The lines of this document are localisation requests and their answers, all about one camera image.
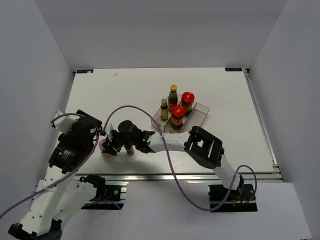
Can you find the small yellow label bottle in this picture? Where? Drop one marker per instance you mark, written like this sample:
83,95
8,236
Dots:
164,111

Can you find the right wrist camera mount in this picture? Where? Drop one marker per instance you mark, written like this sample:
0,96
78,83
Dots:
108,135

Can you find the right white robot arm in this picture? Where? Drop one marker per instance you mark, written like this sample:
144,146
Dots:
203,147

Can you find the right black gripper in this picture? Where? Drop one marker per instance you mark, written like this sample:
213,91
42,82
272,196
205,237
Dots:
108,147

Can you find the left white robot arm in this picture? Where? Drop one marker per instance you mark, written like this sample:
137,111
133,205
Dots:
48,213

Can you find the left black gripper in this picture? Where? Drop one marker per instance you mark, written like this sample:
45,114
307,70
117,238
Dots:
64,137

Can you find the clear three-slot organizer tray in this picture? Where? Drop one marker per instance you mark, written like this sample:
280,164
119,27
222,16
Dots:
194,118

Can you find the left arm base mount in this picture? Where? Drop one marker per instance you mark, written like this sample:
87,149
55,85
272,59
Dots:
107,197

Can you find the green label sauce bottle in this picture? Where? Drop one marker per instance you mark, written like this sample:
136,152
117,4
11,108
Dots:
172,97

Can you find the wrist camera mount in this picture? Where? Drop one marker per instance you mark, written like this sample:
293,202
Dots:
63,124
108,135

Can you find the black cap spice bottle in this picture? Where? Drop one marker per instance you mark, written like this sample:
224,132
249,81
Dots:
130,151

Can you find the red lid jar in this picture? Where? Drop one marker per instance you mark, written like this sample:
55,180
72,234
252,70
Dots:
187,100
177,115

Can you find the blue corner label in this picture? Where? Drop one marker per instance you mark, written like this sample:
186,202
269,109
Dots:
84,71
233,69

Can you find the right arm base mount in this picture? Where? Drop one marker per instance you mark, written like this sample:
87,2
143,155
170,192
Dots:
238,201

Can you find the pink cap spice bottle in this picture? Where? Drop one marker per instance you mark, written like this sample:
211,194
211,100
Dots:
101,147

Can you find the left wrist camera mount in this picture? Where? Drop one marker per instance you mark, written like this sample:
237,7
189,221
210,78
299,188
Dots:
63,124

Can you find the blue corner label left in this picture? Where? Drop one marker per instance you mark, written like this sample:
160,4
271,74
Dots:
84,71

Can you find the blue corner label right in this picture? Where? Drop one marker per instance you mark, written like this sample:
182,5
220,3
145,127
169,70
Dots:
233,69

